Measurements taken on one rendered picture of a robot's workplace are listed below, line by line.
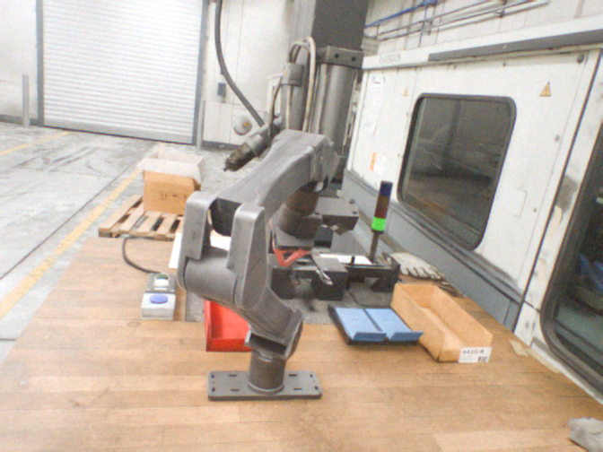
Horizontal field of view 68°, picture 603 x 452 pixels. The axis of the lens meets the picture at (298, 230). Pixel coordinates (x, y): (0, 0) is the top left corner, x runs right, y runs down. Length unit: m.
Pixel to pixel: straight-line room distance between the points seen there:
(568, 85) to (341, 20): 0.62
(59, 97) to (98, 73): 0.93
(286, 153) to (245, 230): 0.17
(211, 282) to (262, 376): 0.30
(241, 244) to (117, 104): 10.00
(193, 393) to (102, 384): 0.15
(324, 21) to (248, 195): 0.69
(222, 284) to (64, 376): 0.43
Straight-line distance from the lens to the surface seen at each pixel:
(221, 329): 0.99
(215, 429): 0.76
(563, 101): 1.41
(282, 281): 1.14
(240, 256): 0.50
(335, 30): 1.16
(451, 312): 1.20
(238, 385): 0.83
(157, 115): 10.34
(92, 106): 10.58
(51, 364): 0.91
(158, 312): 1.02
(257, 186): 0.55
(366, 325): 1.06
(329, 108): 1.07
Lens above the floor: 1.40
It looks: 17 degrees down
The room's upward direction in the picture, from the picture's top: 9 degrees clockwise
